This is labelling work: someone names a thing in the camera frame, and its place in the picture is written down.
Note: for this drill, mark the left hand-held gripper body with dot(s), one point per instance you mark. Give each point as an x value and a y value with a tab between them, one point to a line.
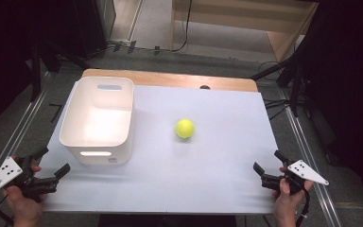
8	172

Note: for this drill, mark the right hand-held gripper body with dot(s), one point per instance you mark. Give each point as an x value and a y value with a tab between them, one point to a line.
299	173

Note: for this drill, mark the person's right hand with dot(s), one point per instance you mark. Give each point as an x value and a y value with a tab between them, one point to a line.
287	205

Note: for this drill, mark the person's left hand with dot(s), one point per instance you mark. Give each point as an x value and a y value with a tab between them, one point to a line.
23	206

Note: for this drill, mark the white board sheet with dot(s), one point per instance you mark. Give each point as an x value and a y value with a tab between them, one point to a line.
201	170

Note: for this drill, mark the white plastic storage bin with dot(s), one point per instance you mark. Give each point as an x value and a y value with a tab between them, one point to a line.
99	121

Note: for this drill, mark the black metal stand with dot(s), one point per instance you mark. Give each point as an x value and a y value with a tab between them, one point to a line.
294	82

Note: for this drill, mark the yellow tennis ball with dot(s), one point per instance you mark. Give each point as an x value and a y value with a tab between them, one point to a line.
185	128

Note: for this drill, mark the small dark knob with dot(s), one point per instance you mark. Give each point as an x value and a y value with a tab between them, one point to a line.
204	87

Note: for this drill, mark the wooden board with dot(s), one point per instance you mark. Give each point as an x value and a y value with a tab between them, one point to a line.
170	78

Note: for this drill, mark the dark cabinet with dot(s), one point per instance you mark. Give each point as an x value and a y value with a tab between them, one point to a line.
91	25

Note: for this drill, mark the light wooden cabinet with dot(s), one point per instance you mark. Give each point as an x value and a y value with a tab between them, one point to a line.
242	19

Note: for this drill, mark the metal floor rail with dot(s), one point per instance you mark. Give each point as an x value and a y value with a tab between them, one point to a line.
15	132
308	157

